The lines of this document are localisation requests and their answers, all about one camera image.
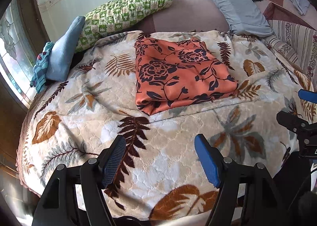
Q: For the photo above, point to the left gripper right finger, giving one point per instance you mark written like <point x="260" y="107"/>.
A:
<point x="261" y="202"/>

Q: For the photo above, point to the green white patterned pillow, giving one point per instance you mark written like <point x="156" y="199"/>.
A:
<point x="114" y="17"/>

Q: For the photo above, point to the leaf pattern fleece blanket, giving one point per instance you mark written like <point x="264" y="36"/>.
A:
<point x="160" y="176"/>

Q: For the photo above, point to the maroon pink bedding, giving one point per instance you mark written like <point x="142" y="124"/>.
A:
<point x="284" y="10"/>

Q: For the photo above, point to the grey blue ruffled pillow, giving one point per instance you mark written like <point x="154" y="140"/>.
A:
<point x="244" y="17"/>

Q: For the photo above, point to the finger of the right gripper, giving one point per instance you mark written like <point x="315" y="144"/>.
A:
<point x="297" y="125"/>
<point x="307" y="95"/>

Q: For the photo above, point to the teal striped garment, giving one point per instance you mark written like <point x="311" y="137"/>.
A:
<point x="39" y="70"/>

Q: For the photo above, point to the small grey white cloth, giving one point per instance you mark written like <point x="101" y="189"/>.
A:
<point x="301" y="6"/>

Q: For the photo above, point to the orange floral blouse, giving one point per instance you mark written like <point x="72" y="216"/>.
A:
<point x="176" y="74"/>

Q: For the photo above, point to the blue folded cloth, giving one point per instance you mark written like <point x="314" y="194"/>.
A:
<point x="63" y="51"/>

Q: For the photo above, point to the mauve quilted bed sheet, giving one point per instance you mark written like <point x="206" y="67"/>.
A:
<point x="185" y="16"/>

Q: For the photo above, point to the window with patterned glass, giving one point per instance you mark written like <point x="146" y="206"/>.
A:
<point x="17" y="56"/>

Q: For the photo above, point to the striped floral quilt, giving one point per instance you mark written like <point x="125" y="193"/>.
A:
<point x="296" y="43"/>

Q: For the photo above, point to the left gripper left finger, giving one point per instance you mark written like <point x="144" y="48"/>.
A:
<point x="73" y="195"/>

